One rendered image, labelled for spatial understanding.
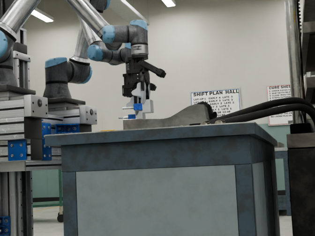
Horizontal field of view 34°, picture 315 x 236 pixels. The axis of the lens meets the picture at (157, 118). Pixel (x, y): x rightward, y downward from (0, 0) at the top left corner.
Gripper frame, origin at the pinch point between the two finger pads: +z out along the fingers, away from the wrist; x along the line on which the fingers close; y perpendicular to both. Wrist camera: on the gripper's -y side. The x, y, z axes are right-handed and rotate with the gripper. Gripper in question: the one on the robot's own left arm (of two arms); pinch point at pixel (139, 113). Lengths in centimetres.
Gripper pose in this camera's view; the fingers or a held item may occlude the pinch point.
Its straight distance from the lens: 250.7
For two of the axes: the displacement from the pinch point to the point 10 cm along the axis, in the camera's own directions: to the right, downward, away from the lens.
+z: 0.4, 10.0, -0.8
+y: -9.7, 0.6, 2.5
